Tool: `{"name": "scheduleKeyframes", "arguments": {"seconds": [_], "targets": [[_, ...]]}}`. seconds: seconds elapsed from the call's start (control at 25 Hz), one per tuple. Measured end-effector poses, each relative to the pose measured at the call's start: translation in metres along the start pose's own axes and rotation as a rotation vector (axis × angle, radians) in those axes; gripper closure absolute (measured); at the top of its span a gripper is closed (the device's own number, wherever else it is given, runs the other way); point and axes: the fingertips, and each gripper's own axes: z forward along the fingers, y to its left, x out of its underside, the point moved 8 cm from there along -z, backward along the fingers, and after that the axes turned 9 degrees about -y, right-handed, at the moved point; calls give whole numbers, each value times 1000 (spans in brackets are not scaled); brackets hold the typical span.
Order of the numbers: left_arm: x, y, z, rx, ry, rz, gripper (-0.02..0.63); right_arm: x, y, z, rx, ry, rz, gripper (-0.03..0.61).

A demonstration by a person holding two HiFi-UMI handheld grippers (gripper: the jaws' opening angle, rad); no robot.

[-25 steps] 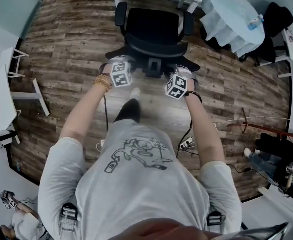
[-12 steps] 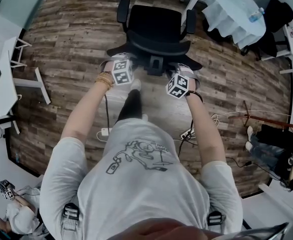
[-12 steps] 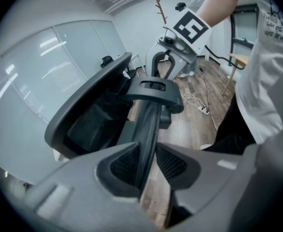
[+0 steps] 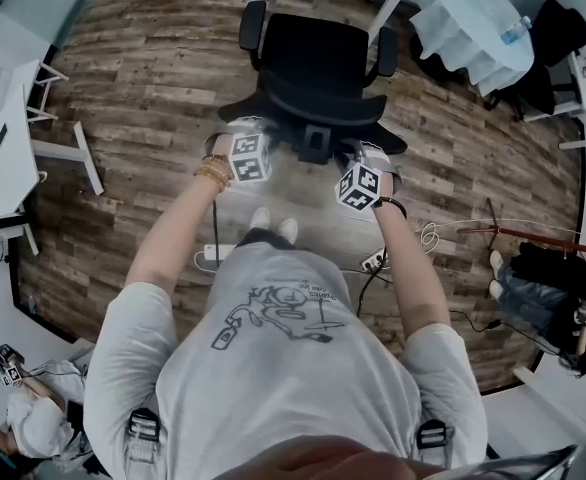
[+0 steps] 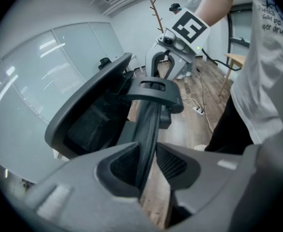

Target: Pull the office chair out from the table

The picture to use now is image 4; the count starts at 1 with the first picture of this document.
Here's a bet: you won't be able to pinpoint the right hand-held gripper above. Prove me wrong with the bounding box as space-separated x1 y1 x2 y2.
335 140 405 214

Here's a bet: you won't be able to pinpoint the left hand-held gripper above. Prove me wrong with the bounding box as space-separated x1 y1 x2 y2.
222 116 275 185

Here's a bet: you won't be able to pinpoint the black office chair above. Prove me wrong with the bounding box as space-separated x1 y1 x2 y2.
217 0 409 165

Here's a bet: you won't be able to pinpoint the person's left forearm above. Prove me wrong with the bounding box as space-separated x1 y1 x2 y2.
125 155 232 294

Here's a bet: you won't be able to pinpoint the person's right forearm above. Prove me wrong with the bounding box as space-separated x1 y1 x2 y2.
372 200 452 342

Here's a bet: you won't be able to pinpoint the black chair with dark jacket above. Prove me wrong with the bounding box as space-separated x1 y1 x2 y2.
485 0 586 122

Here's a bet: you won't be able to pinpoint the person's left hand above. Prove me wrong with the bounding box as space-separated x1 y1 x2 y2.
204 133 233 162

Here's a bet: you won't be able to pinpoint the black wrist band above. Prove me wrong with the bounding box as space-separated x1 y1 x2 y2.
378 195 408 220

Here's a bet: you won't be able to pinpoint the person's left white shoe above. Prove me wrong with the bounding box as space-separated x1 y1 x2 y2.
249 206 272 232

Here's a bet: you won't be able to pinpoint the person's white shoe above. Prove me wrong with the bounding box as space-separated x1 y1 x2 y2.
276 217 300 245
249 206 272 232

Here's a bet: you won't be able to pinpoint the white power strip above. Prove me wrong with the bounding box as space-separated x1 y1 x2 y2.
360 246 389 272
202 242 237 263

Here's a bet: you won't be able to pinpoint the person's dark trousers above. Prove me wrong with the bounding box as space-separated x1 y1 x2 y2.
236 226 299 252

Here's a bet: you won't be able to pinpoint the person's right white shoe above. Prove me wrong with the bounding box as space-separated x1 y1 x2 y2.
276 217 300 245

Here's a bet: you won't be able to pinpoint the white rectangular desk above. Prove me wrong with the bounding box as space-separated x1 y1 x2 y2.
247 0 417 45

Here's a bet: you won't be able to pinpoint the brown wooden coat stand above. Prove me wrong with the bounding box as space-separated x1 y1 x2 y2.
455 197 586 259

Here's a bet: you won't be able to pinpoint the round table with white cloth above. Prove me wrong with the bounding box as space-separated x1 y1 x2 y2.
408 0 535 98

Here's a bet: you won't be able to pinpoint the person in white printed shirt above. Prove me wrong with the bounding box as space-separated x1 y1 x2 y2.
82 241 489 480

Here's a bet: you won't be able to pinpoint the clear plastic water bottle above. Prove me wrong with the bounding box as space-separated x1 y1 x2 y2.
500 15 533 45

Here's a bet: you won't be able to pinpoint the white desk with monitor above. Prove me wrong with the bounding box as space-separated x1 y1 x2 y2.
0 85 105 257

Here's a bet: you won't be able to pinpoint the black harness buckle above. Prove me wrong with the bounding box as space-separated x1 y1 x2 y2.
416 419 448 452
127 407 162 443

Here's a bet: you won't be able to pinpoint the amber bead bracelet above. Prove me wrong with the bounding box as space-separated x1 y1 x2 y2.
192 153 233 192

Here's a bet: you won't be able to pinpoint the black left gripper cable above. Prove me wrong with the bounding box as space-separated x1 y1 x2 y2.
211 195 221 269

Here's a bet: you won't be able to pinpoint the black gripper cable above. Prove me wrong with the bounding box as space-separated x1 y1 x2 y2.
355 247 390 319
211 195 221 269

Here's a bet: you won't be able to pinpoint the thin white cable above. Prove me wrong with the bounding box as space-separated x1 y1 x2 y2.
415 217 582 255

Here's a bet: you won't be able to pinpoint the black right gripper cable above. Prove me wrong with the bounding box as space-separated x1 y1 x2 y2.
355 247 390 319

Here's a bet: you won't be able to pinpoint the thin black floor cable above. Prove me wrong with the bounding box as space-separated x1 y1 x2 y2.
447 310 564 357

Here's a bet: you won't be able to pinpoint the metal headset frame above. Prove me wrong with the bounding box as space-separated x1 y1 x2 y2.
435 442 579 480

